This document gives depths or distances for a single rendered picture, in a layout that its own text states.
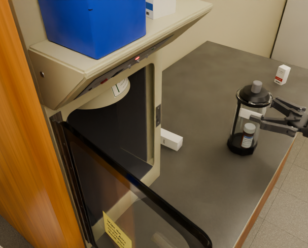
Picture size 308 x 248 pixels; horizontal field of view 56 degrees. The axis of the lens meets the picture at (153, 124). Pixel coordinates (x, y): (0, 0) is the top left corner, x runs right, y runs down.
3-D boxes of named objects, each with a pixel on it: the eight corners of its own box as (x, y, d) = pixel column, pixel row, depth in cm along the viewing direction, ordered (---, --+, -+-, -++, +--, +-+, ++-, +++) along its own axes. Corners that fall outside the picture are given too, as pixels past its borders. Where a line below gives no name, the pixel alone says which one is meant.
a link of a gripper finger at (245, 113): (260, 122, 89) (260, 123, 88) (239, 114, 92) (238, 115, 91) (263, 114, 87) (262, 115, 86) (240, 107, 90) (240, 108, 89)
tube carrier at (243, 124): (222, 146, 102) (231, 97, 89) (233, 130, 109) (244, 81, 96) (251, 159, 98) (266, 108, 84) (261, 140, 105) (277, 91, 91)
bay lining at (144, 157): (33, 180, 84) (-12, 73, 61) (97, 133, 99) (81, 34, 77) (92, 226, 72) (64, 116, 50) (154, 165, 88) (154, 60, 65)
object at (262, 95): (233, 102, 91) (237, 84, 86) (245, 89, 96) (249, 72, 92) (261, 112, 86) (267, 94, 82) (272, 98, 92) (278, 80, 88)
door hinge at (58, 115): (85, 240, 72) (47, 118, 47) (92, 232, 73) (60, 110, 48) (88, 243, 71) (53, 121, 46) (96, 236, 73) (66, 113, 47)
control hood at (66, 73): (43, 107, 45) (24, 46, 39) (163, 39, 65) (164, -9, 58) (94, 137, 40) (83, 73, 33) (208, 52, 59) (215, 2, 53)
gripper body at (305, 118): (327, 110, 84) (294, 101, 88) (323, 126, 79) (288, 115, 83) (319, 130, 89) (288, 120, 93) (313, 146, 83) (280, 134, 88)
